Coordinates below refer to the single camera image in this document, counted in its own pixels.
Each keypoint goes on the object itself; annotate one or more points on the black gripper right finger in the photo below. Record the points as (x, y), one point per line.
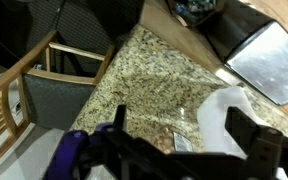
(264, 150)

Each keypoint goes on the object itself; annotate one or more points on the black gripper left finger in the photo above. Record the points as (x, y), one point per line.
(134, 156)

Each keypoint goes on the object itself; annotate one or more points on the clear plastic wrapper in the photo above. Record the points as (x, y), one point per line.
(182, 141)

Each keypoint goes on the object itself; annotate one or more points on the wooden chair with grey cushion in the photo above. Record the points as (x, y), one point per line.
(54, 100)

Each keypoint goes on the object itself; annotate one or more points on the dark grey floor mat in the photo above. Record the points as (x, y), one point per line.
(84, 26)

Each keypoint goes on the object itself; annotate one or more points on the wooden crate with items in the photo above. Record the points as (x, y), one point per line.
(194, 11)

